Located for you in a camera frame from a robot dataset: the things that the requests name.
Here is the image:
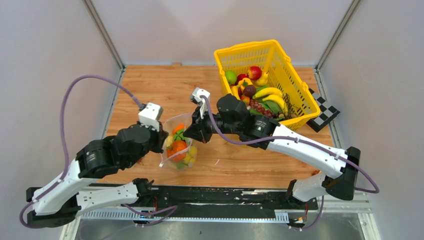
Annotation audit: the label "yellow banana bunch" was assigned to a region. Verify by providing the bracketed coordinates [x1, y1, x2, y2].
[169, 146, 198, 170]

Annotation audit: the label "dark purple passion fruit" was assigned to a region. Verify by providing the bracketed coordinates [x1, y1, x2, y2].
[242, 85, 257, 98]

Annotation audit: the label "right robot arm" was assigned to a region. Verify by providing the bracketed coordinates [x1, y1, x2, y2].
[183, 88, 361, 209]

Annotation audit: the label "small orange pumpkin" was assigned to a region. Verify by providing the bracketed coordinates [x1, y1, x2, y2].
[166, 141, 188, 163]

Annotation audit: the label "yellow pear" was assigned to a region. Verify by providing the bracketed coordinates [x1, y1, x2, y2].
[252, 72, 268, 87]

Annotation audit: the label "checkerboard calibration board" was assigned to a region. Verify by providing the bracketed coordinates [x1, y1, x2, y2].
[307, 88, 340, 133]

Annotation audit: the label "beige lemon fruit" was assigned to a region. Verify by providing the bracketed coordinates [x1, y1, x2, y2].
[165, 135, 174, 149]

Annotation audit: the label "small watermelon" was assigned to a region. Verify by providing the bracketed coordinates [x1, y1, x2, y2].
[173, 129, 187, 142]

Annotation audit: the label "purple grapes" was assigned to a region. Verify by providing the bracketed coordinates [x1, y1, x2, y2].
[249, 99, 278, 118]

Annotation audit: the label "yellow plastic basket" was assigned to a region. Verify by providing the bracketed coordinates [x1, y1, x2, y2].
[214, 39, 321, 131]

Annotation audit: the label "yellow bell pepper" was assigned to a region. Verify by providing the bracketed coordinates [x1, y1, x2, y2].
[237, 77, 253, 91]

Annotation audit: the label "red apple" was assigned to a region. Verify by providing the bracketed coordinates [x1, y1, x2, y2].
[247, 66, 262, 81]
[235, 73, 248, 85]

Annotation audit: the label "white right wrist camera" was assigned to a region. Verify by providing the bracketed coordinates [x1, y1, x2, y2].
[190, 87, 211, 119]

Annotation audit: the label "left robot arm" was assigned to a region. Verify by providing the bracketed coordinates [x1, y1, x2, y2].
[20, 123, 169, 229]

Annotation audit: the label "small red peach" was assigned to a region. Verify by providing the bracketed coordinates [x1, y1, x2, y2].
[240, 95, 251, 106]

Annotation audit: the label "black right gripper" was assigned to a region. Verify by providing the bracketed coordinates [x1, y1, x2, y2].
[183, 104, 241, 144]

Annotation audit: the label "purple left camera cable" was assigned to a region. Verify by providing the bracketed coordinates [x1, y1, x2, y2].
[19, 74, 147, 229]

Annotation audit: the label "orange fruit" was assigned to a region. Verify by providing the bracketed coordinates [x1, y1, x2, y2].
[172, 123, 185, 135]

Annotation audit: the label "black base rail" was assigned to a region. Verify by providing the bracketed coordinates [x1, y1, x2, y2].
[130, 185, 319, 219]

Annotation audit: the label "yellow orange toy block car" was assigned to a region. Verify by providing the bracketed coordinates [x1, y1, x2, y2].
[311, 170, 322, 176]

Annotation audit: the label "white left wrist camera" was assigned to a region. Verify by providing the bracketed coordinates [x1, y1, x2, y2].
[138, 102, 163, 132]

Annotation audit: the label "green apple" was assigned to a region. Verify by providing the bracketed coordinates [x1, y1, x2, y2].
[224, 70, 237, 86]

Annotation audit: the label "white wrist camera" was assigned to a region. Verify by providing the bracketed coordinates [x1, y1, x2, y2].
[190, 87, 211, 119]
[138, 102, 163, 132]

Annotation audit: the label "clear zip top bag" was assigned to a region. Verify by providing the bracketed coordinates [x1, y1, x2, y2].
[159, 113, 198, 171]

